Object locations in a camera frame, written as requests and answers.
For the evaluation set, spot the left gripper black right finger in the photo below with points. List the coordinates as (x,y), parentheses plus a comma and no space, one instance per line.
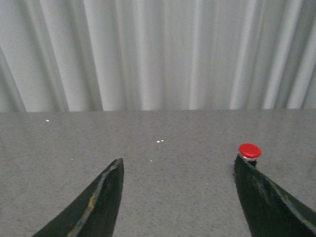
(270,210)

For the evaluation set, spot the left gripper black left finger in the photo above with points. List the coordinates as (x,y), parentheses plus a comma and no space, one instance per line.
(94,212)

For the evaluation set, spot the red mushroom push button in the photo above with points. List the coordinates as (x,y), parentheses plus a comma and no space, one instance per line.
(250,153)

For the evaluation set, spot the white pleated curtain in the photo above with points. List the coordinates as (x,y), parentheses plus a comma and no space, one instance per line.
(115,55)

